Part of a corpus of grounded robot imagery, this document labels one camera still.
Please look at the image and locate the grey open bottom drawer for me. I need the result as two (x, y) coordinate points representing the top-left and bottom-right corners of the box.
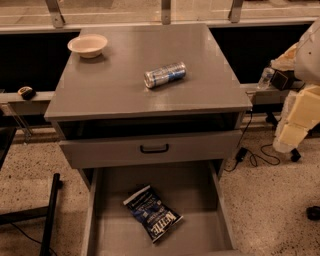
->
(80, 160), (243, 256)

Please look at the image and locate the black yellow tape measure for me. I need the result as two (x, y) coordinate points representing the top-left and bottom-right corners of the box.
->
(18, 86), (36, 100)

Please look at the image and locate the metal window bracket middle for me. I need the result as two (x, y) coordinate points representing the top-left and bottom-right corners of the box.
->
(161, 0), (171, 25)

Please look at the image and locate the black floor object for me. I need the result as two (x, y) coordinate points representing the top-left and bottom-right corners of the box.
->
(306, 206), (320, 221)

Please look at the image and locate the silver blue drink can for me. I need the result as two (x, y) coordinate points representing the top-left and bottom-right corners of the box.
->
(144, 62), (187, 89)

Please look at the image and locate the black drawer handle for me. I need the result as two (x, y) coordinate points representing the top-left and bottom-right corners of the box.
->
(140, 144), (169, 154)

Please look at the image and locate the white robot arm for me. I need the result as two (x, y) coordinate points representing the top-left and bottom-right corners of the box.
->
(271, 18), (320, 153)

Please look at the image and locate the blue chip bag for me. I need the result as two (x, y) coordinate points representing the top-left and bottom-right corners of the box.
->
(123, 185), (182, 243)

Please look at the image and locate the metal window bracket right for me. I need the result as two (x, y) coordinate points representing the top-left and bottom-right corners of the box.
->
(228, 0), (244, 23)

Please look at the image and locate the grey drawer cabinet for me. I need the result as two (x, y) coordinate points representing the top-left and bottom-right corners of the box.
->
(44, 23), (253, 181)

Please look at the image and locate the small black speaker box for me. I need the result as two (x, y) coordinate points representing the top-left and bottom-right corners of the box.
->
(271, 70), (295, 91)

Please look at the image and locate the metal window bracket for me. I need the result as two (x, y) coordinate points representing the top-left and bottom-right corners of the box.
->
(161, 0), (171, 25)
(45, 0), (65, 28)
(228, 0), (244, 23)

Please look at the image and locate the black chair leg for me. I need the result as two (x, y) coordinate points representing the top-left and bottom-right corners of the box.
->
(0, 173), (62, 256)

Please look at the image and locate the clear plastic water bottle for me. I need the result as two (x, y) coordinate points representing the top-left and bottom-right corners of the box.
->
(257, 67), (275, 90)

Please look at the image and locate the white bowl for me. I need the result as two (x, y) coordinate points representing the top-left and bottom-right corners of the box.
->
(67, 34), (108, 59)

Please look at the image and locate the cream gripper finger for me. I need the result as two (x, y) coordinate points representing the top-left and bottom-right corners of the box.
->
(273, 85), (320, 153)

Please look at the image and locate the metal window bracket left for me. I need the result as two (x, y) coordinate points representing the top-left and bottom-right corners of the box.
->
(45, 0), (65, 28)

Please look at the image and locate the grey middle drawer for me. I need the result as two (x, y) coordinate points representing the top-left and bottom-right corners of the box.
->
(60, 130), (241, 169)

